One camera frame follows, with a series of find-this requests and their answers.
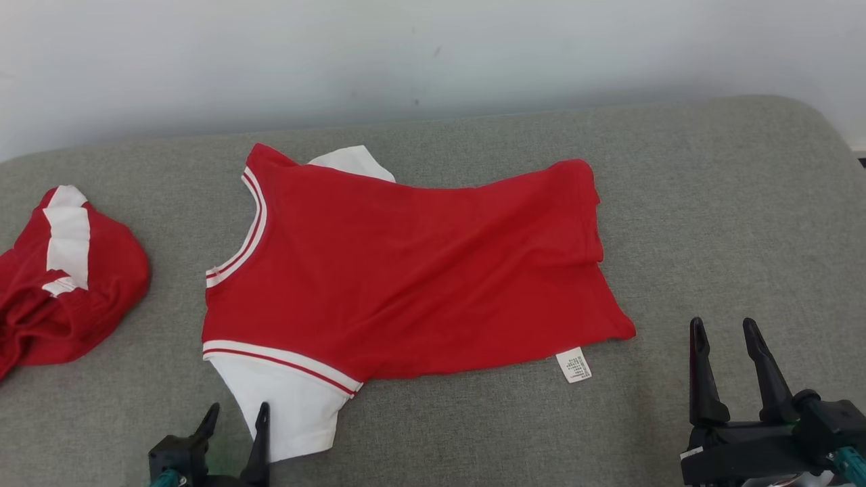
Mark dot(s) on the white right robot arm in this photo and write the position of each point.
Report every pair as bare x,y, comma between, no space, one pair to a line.
785,482

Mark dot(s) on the white and black skirting board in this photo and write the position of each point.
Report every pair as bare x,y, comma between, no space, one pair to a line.
861,158

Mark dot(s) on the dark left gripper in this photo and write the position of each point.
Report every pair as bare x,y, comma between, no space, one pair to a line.
216,480

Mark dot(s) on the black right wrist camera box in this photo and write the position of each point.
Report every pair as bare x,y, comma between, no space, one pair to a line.
835,423

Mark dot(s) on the red jersey number 23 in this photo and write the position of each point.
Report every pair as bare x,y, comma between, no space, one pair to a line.
419,270

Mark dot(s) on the red shorts white stripe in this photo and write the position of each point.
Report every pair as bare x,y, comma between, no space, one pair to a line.
101,297

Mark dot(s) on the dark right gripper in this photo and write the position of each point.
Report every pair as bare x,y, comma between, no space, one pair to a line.
744,450

